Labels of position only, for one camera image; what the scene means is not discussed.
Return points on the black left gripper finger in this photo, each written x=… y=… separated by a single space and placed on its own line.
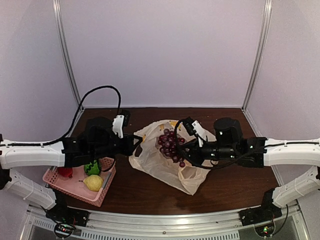
x=139 y=138
x=138 y=146

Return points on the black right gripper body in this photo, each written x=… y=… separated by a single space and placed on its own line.
x=198 y=159

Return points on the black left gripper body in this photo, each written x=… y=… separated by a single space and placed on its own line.
x=126 y=149

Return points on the beige plastic bag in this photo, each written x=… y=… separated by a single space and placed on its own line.
x=148 y=159

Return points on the dark red grape bunch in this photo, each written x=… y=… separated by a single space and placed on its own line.
x=166 y=144

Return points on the green fruit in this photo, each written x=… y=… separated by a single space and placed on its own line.
x=93 y=168

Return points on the yellow fruit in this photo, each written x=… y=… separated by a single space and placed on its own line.
x=93 y=182

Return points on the red fruit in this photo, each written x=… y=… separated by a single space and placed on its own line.
x=66 y=172

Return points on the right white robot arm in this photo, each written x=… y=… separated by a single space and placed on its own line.
x=231 y=147

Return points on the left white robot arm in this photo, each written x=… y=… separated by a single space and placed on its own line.
x=101 y=138

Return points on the pink perforated plastic basket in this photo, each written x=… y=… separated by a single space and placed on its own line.
x=74 y=186

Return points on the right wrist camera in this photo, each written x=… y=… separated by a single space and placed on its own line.
x=194 y=128

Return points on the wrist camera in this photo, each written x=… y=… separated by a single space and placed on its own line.
x=121 y=121
x=194 y=128

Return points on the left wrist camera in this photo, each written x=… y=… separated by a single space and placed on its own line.
x=121 y=121

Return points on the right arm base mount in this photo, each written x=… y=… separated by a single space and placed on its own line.
x=262 y=217

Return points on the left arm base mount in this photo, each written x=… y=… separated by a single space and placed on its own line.
x=66 y=218

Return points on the front aluminium rail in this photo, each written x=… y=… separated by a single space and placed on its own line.
x=223 y=225

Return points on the left aluminium frame post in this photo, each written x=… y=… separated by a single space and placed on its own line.
x=64 y=49

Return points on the aluminium frame post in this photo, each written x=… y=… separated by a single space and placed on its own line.
x=64 y=49
x=264 y=31

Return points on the right aluminium frame post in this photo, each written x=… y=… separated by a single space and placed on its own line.
x=264 y=31

